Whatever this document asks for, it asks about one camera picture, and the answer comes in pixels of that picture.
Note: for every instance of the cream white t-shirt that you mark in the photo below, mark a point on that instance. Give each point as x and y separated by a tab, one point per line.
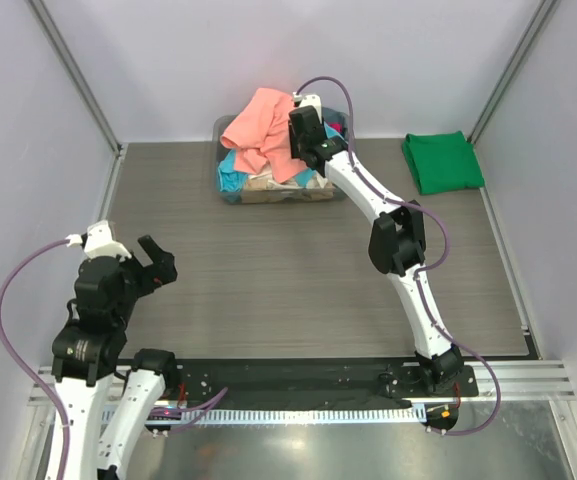
305	180

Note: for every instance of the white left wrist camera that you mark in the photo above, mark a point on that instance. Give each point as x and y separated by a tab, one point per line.
97	241

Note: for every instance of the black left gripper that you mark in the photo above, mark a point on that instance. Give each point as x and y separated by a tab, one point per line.
162	270

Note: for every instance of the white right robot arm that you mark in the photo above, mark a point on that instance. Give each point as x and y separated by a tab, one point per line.
396	246

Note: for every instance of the red t-shirt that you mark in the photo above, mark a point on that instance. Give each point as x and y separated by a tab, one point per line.
333	129

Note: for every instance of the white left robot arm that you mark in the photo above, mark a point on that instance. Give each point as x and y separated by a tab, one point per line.
85	359

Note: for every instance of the clear plastic bin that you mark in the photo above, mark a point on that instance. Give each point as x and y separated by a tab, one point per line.
219	152

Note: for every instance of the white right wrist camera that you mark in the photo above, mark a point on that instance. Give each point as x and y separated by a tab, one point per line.
308	100

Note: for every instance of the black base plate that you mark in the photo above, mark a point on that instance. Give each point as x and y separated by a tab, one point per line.
313	383

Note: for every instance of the salmon pink t-shirt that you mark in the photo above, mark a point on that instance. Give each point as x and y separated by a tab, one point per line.
259	136

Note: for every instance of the white slotted cable duct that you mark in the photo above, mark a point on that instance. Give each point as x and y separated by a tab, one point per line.
222	417

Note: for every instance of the folded green t-shirt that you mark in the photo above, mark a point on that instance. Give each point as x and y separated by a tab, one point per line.
442	163

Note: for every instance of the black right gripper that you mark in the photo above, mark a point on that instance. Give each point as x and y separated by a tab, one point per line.
293	145

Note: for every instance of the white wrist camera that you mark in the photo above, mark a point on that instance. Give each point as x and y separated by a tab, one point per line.
97	241
308	100

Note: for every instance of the dark teal t-shirt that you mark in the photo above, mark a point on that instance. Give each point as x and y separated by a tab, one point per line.
332	116

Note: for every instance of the turquoise t-shirt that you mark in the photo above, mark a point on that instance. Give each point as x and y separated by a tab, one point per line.
229	179

